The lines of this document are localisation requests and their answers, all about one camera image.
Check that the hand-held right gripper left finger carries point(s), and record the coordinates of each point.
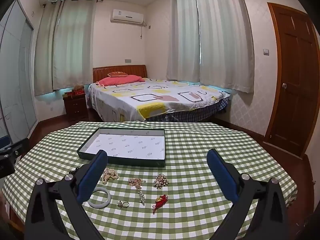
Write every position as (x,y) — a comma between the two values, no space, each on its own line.
(91,180)

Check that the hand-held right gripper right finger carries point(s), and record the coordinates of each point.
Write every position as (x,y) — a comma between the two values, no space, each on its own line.
(222,180)

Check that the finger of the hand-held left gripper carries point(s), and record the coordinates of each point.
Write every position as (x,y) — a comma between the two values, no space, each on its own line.
(17,146)

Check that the pearl bead jewelry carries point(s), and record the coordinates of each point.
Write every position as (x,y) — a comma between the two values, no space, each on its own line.
(110,175)

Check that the pale jade bangle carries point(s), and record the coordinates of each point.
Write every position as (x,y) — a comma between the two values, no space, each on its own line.
(107,193)

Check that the white shallow box tray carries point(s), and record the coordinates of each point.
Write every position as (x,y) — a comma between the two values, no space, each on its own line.
(125,142)

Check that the red charm with gold turtle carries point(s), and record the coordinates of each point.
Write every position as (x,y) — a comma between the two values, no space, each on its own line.
(160,200)

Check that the green checked tablecloth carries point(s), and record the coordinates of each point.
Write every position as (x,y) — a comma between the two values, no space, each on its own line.
(187,142)

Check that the frosted glass wardrobe door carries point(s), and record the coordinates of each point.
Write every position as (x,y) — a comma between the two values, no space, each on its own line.
(15,80)

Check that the blue plaid bed skirt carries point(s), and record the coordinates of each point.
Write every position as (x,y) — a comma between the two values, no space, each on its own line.
(200,113)

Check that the dark wooden nightstand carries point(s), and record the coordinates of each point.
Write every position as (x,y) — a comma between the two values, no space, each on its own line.
(75,105)

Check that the red flat box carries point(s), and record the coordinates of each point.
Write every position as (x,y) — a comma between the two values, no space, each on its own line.
(75,93)

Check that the brown plush item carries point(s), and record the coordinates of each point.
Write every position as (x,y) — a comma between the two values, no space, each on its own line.
(78,88)

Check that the narrow white window curtain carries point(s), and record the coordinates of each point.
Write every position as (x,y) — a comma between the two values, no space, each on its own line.
(43,55)

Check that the pink pillow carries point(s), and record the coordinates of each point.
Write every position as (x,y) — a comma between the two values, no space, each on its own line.
(120,80)

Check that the patterned white bedsheet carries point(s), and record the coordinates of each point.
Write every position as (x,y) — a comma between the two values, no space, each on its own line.
(155,97)

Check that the red embroidered cushion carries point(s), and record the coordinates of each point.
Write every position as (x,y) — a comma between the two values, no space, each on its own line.
(117,74)

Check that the wooden headboard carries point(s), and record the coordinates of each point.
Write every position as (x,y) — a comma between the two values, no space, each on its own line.
(117,68)

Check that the wide white window curtain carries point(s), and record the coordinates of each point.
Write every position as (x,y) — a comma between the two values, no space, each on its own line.
(75,42)

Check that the brown wooden door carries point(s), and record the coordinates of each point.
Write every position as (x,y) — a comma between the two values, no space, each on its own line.
(292,80)

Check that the wide white corner curtain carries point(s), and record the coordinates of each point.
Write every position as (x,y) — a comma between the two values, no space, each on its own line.
(225,35)

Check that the narrow white corner curtain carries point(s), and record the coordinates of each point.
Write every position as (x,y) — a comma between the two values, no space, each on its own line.
(182,35)

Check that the black curtain rod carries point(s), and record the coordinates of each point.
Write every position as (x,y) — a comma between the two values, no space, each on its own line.
(75,0)

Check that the white light switch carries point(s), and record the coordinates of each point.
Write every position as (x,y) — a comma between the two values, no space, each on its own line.
(266,51)

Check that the white wall air conditioner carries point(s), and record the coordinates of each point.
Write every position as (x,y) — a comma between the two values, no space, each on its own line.
(127,16)

